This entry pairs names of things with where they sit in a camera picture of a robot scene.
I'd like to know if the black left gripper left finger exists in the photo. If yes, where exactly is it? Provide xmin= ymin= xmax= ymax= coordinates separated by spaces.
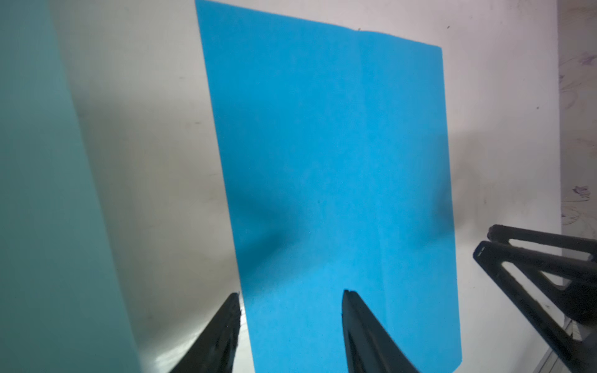
xmin=171 ymin=292 xmax=242 ymax=373

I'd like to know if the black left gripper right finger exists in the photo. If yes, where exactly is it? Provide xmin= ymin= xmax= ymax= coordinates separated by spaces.
xmin=342 ymin=290 xmax=418 ymax=373

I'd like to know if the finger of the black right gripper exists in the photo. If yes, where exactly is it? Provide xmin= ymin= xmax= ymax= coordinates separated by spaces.
xmin=473 ymin=240 xmax=597 ymax=373
xmin=488 ymin=225 xmax=596 ymax=261

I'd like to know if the light blue paper sheet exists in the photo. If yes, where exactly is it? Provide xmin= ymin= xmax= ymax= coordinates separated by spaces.
xmin=1 ymin=1 xmax=141 ymax=372

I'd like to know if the dark blue paper sheet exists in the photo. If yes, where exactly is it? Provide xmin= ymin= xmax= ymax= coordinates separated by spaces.
xmin=196 ymin=1 xmax=462 ymax=372

